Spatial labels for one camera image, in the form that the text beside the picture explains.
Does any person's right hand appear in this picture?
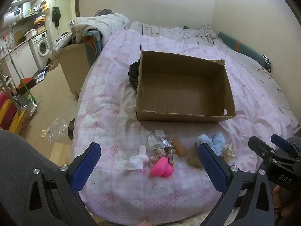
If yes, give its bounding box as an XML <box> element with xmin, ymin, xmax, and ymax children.
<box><xmin>272</xmin><ymin>185</ymin><xmax>284</xmax><ymax>217</ymax></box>

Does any black and white patterned cloth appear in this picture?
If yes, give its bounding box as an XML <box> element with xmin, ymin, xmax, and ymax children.
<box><xmin>262</xmin><ymin>55</ymin><xmax>272</xmax><ymax>74</ymax></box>

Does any white microwave oven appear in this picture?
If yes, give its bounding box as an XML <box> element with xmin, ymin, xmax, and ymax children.
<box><xmin>3</xmin><ymin>8</ymin><xmax>23</xmax><ymax>26</ymax></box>

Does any brown cardboard box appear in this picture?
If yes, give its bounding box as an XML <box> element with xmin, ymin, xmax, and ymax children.
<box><xmin>135</xmin><ymin>44</ymin><xmax>236</xmax><ymax>124</ymax></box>

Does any green-handled mop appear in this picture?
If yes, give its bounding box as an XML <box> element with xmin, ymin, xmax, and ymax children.
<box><xmin>3</xmin><ymin>34</ymin><xmax>38</xmax><ymax>107</ymax></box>

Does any black hanging garment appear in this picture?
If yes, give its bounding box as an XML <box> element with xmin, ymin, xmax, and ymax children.
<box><xmin>51</xmin><ymin>6</ymin><xmax>62</xmax><ymax>28</ymax></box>

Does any tan translucent soft pad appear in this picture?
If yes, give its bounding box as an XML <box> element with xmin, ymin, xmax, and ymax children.
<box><xmin>187</xmin><ymin>154</ymin><xmax>203</xmax><ymax>169</ymax></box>

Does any rumpled white duvet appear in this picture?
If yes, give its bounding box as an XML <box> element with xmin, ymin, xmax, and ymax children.
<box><xmin>71</xmin><ymin>13</ymin><xmax>130</xmax><ymax>43</ymax></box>

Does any pink bow print blanket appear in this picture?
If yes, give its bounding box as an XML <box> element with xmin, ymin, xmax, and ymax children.
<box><xmin>70</xmin><ymin>28</ymin><xmax>301</xmax><ymax>225</ymax></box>

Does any white washing machine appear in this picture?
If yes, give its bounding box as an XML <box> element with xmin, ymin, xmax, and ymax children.
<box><xmin>28</xmin><ymin>31</ymin><xmax>51</xmax><ymax>68</ymax></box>

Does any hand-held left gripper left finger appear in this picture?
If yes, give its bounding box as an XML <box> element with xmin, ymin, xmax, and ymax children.
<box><xmin>28</xmin><ymin>142</ymin><xmax>102</xmax><ymax>226</ymax></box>

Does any yellow and red frame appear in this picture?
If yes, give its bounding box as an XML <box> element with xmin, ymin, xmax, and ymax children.
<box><xmin>0</xmin><ymin>90</ymin><xmax>27</xmax><ymax>133</ymax></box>

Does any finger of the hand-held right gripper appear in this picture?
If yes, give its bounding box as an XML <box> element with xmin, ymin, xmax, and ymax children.
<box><xmin>270</xmin><ymin>134</ymin><xmax>292</xmax><ymax>151</ymax></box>
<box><xmin>248</xmin><ymin>135</ymin><xmax>275</xmax><ymax>162</ymax></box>

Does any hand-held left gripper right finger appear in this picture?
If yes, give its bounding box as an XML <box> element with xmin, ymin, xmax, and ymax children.
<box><xmin>198</xmin><ymin>143</ymin><xmax>276</xmax><ymax>226</ymax></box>

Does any dark grey knitted cloth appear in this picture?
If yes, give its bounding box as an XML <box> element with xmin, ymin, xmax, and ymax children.
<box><xmin>128</xmin><ymin>61</ymin><xmax>141</xmax><ymax>91</ymax></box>

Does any teal pillow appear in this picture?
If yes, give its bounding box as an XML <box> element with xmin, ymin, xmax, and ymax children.
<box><xmin>217</xmin><ymin>31</ymin><xmax>271</xmax><ymax>69</ymax></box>

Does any beige patterned scrunchie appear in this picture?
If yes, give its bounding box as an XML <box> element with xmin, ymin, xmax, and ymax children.
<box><xmin>148</xmin><ymin>147</ymin><xmax>176</xmax><ymax>168</ymax></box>

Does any clear plastic bag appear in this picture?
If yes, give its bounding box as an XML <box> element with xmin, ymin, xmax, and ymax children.
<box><xmin>47</xmin><ymin>117</ymin><xmax>71</xmax><ymax>143</ymax></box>

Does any brown cardboard tube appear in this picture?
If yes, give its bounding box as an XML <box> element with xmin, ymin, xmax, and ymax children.
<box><xmin>173</xmin><ymin>137</ymin><xmax>188</xmax><ymax>157</ymax></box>

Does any white floral bedsheet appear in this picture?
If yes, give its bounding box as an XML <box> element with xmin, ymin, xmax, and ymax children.
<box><xmin>124</xmin><ymin>20</ymin><xmax>301</xmax><ymax>132</ymax></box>

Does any pink heart sponge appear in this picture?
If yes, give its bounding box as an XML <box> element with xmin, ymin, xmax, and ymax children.
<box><xmin>150</xmin><ymin>158</ymin><xmax>174</xmax><ymax>178</ymax></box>

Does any clear plastic packet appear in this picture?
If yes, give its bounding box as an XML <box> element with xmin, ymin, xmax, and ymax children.
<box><xmin>147</xmin><ymin>129</ymin><xmax>175</xmax><ymax>151</ymax></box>

